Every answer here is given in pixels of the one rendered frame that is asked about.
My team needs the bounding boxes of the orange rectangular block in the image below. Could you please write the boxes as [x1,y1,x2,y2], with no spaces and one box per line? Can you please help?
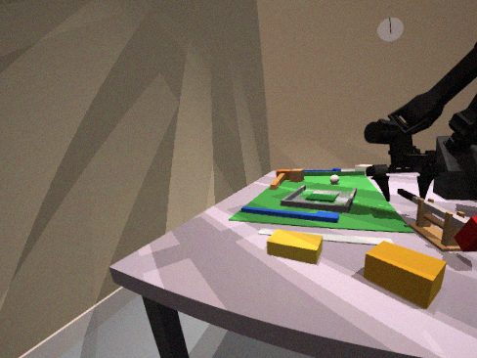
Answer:
[364,241,447,309]

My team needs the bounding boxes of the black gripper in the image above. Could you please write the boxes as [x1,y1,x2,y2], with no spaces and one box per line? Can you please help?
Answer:
[366,143,445,201]

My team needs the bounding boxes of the small beige block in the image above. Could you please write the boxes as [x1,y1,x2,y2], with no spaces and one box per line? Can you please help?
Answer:
[355,164,371,174]

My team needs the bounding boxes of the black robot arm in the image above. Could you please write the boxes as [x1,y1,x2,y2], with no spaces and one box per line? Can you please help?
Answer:
[364,42,477,168]

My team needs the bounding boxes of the brown square block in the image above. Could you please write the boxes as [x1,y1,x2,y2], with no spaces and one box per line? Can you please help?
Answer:
[289,169,304,182]

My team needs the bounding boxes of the yellow rectangular block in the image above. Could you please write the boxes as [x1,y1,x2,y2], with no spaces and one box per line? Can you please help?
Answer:
[266,229,323,265]

